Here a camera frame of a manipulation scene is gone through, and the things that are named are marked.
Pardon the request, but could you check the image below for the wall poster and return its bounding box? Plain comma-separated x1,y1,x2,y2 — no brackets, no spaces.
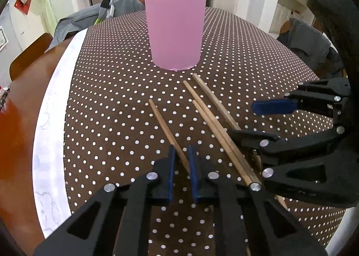
0,26,9,51

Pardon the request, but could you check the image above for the shiny metal object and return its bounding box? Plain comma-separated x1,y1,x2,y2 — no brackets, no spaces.
0,86,10,110

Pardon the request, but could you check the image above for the pink cup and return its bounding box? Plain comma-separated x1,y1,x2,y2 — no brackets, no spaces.
144,0,207,71

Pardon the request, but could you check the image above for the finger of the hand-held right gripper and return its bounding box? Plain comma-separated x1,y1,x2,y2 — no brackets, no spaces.
227,128,359,208
251,79,352,124

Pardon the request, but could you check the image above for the dark grey cloth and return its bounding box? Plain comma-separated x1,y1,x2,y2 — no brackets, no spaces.
278,17,344,78

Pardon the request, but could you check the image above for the light wooden chopstick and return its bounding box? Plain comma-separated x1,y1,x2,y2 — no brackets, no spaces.
183,80,262,185
149,99,192,176
192,99,253,188
192,73,289,211

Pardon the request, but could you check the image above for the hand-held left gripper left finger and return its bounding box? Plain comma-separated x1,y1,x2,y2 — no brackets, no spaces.
34,145,177,256

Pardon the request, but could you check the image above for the grey jacket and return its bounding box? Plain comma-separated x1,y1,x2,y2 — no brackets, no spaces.
52,0,146,49

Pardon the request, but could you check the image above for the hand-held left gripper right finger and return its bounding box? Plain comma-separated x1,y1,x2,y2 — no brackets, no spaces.
188,144,328,256

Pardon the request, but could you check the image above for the brown polka-dot tablecloth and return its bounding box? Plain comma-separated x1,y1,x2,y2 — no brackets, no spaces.
63,6,348,256

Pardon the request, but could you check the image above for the red wall decoration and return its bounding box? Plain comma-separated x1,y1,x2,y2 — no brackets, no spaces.
15,0,30,15

